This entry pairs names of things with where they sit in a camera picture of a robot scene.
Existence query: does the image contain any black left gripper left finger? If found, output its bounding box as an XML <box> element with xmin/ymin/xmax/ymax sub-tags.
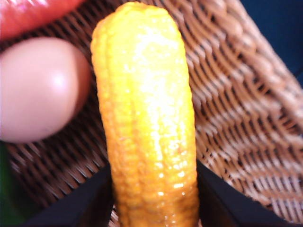
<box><xmin>16</xmin><ymin>163</ymin><xmax>116</xmax><ymax>227</ymax></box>

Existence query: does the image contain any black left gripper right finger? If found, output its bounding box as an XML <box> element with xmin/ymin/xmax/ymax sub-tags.
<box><xmin>196</xmin><ymin>161</ymin><xmax>299</xmax><ymax>227</ymax></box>

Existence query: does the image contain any yellow-orange corn cob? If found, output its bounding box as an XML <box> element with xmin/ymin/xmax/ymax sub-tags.
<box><xmin>90</xmin><ymin>1</ymin><xmax>200</xmax><ymax>227</ymax></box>

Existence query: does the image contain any brown woven wicker basket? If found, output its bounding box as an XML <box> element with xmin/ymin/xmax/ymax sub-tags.
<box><xmin>0</xmin><ymin>0</ymin><xmax>303</xmax><ymax>227</ymax></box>

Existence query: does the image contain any green chili pepper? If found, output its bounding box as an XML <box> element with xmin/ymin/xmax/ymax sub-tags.
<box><xmin>0</xmin><ymin>141</ymin><xmax>15</xmax><ymax>220</ymax></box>

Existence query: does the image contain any beige egg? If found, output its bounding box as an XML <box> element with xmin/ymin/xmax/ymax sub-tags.
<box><xmin>0</xmin><ymin>37</ymin><xmax>92</xmax><ymax>143</ymax></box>

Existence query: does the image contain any orange carrot with green leaves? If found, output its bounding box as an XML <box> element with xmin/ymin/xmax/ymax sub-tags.
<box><xmin>0</xmin><ymin>0</ymin><xmax>86</xmax><ymax>41</ymax></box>

